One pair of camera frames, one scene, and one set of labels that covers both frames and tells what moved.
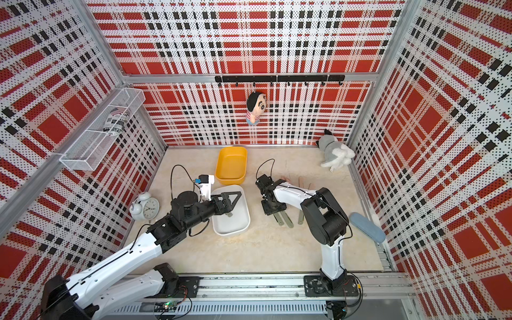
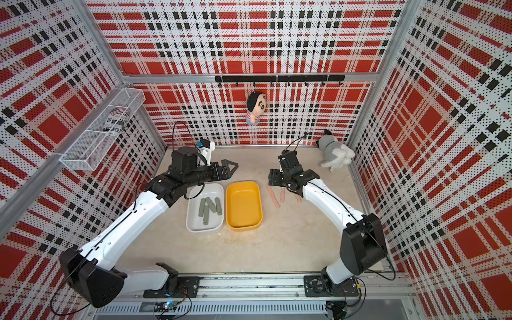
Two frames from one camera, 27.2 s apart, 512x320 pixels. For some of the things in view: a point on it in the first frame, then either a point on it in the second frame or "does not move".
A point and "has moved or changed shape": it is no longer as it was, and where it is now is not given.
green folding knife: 289,222 has moved or changed shape
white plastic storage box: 240,222 has moved or changed shape
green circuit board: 167,307 does not move
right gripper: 268,211 → 273,177
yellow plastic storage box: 231,165 → 244,206
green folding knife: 279,218 has moved or changed shape
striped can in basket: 116,121 does not move
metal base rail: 281,295 does not move
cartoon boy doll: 256,105 does not move
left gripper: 227,207 → 226,174
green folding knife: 301,217 has moved or changed shape
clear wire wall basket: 89,149 does not move
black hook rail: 281,78 does not move
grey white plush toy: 337,154 does not move
